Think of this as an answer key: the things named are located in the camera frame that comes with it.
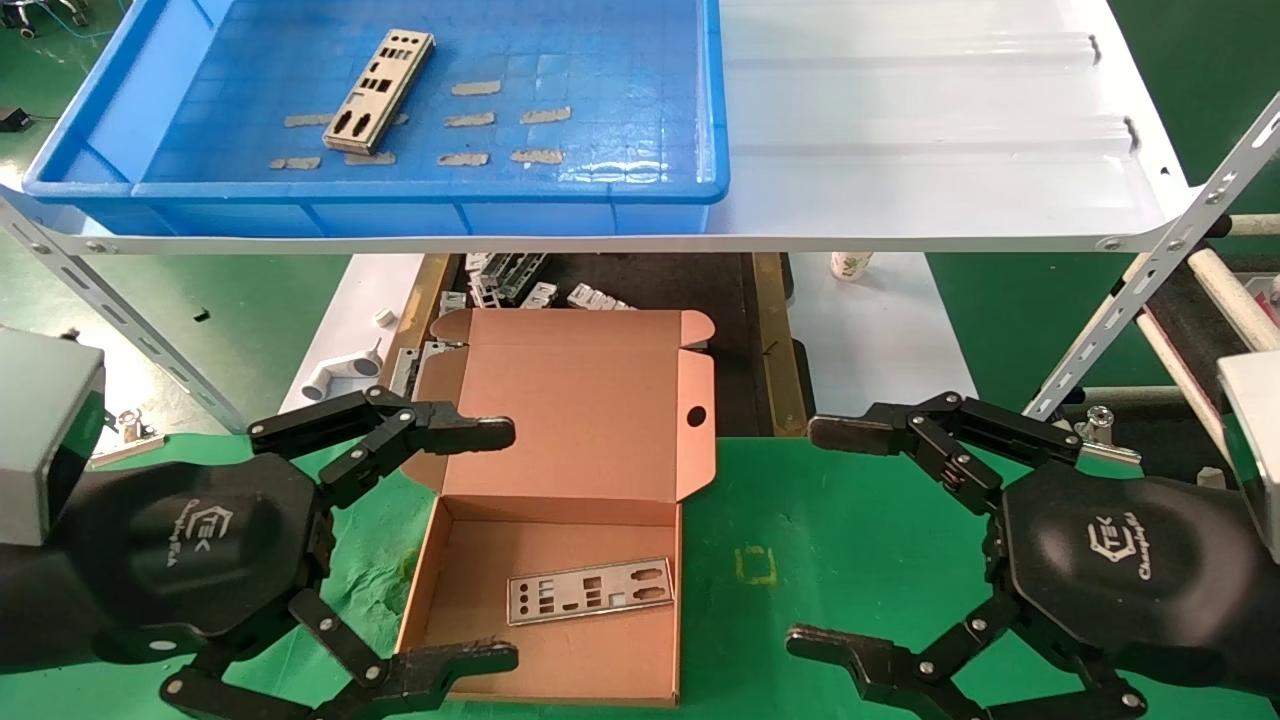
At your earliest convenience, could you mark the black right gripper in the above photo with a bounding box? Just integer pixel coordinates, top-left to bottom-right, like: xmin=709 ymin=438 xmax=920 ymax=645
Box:
xmin=786 ymin=460 xmax=1280 ymax=720

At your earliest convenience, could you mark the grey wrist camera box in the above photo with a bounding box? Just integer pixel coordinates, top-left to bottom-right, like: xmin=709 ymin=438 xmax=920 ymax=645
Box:
xmin=0 ymin=326 xmax=107 ymax=547
xmin=1217 ymin=350 xmax=1280 ymax=563

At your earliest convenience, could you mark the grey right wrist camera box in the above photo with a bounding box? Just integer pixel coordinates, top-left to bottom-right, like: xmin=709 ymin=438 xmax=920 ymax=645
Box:
xmin=1217 ymin=350 xmax=1280 ymax=563

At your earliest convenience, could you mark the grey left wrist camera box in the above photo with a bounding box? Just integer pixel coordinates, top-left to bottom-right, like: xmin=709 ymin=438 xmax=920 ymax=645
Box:
xmin=0 ymin=326 xmax=107 ymax=547

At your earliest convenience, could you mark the silver binder clip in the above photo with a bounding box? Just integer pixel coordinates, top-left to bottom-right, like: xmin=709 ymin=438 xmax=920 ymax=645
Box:
xmin=1065 ymin=405 xmax=1143 ymax=467
xmin=92 ymin=408 xmax=166 ymax=469

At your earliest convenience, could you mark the brown cardboard box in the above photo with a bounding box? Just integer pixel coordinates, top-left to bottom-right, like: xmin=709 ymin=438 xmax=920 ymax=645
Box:
xmin=395 ymin=308 xmax=718 ymax=708

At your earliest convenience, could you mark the grey slotted angle bar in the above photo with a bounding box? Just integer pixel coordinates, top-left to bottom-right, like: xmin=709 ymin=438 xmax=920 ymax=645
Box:
xmin=0 ymin=195 xmax=249 ymax=436
xmin=1012 ymin=92 xmax=1280 ymax=433

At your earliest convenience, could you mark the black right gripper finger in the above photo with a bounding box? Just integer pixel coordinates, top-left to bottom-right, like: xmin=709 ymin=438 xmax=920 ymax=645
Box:
xmin=807 ymin=391 xmax=1083 ymax=516

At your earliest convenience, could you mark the grey rack tube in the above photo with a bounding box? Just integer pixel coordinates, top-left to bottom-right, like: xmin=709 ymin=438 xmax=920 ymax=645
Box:
xmin=1080 ymin=385 xmax=1213 ymax=409

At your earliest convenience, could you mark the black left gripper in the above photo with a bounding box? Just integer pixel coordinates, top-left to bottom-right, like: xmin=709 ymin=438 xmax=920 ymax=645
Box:
xmin=0 ymin=385 xmax=521 ymax=720

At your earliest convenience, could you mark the white pipe fitting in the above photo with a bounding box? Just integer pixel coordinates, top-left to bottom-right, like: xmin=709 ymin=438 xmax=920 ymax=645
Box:
xmin=300 ymin=338 xmax=384 ymax=403

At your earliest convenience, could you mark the blue plastic tray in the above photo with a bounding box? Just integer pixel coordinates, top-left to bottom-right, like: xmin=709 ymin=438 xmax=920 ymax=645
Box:
xmin=22 ymin=0 xmax=729 ymax=238

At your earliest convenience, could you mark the pile of metal plates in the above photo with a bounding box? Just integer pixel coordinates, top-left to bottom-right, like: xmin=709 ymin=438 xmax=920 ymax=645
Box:
xmin=463 ymin=253 xmax=549 ymax=306

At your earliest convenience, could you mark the dark rack panel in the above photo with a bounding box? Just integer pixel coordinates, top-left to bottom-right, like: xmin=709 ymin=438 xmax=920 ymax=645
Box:
xmin=1145 ymin=262 xmax=1280 ymax=433

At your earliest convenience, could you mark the long silver metal plate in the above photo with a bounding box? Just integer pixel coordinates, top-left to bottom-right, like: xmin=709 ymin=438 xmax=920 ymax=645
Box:
xmin=386 ymin=340 xmax=448 ymax=399

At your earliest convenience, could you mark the white shelf board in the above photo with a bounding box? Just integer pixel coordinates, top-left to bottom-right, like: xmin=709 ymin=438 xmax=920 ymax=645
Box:
xmin=0 ymin=0 xmax=1196 ymax=255

